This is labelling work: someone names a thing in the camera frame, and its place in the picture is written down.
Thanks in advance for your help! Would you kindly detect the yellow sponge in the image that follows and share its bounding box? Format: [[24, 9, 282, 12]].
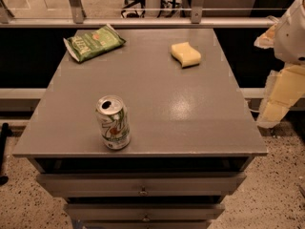
[[171, 42, 201, 68]]

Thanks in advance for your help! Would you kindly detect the black stand at left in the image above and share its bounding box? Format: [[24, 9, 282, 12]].
[[0, 123, 12, 186]]

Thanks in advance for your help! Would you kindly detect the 7up soda can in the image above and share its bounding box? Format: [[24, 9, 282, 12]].
[[95, 95, 131, 150]]

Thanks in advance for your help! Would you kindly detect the grey drawer cabinet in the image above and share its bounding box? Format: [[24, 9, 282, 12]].
[[14, 29, 267, 229]]

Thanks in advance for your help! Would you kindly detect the metal railing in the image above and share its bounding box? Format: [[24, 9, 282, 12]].
[[0, 0, 277, 29]]

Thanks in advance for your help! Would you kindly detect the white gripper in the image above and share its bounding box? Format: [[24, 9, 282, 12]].
[[254, 0, 305, 128]]

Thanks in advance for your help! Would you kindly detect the upper drawer with knob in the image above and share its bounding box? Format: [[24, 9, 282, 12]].
[[36, 172, 246, 198]]

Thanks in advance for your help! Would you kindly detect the black office chair base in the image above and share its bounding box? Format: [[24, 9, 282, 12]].
[[121, 0, 182, 18]]

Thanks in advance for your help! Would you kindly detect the lower drawer with knob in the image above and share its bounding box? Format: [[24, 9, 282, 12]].
[[65, 203, 224, 222]]

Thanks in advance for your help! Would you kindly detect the drawer with knob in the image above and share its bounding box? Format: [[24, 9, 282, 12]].
[[36, 172, 246, 198], [65, 203, 224, 222]]

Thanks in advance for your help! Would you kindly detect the green chip bag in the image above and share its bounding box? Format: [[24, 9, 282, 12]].
[[64, 24, 126, 63]]

